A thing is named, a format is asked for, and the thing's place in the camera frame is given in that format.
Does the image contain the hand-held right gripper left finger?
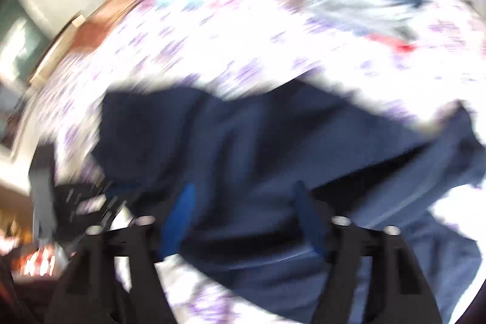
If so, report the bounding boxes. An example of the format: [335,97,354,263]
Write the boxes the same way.
[43,183,197,324]

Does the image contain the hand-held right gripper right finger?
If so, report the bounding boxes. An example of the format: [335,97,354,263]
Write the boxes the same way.
[295,180,443,324]

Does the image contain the dark blue pants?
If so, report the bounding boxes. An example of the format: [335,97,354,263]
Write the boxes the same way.
[91,79,486,324]

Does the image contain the floral white bed sheet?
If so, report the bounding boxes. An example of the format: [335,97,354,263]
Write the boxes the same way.
[28,0,486,324]

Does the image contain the wooden bed frame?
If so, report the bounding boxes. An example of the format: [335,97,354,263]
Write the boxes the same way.
[28,0,168,85]

